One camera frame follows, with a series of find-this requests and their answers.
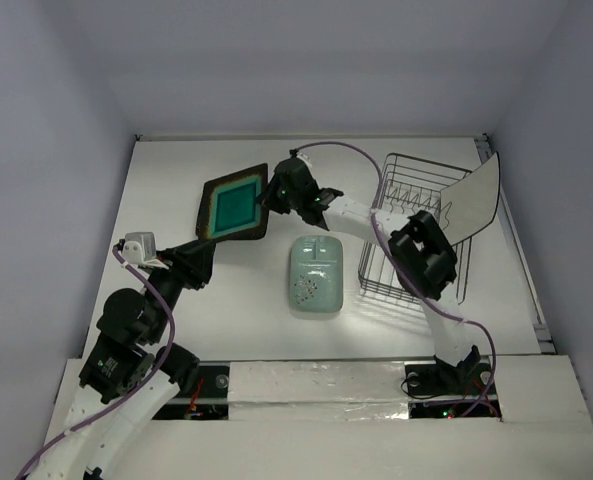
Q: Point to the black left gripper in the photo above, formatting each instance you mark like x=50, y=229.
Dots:
x=193, y=261

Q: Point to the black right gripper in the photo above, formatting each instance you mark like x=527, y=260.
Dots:
x=270, y=195

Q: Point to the teal green square plate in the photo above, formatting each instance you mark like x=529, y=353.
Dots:
x=231, y=200

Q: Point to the light blue patterned plate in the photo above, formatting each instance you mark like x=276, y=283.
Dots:
x=316, y=275

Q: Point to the white round plate black rim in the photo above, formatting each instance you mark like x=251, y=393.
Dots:
x=469, y=206

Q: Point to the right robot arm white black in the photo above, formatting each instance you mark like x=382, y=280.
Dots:
x=415, y=246

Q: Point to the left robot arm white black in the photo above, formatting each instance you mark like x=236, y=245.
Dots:
x=135, y=366

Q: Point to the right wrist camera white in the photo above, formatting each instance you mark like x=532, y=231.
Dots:
x=301, y=157

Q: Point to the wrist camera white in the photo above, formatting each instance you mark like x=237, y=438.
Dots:
x=139, y=249
x=301, y=157

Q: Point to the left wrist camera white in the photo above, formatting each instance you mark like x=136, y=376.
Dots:
x=139, y=249

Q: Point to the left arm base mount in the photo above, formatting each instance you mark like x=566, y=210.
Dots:
x=206, y=400

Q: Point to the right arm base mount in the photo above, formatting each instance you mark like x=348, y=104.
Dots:
x=440, y=390

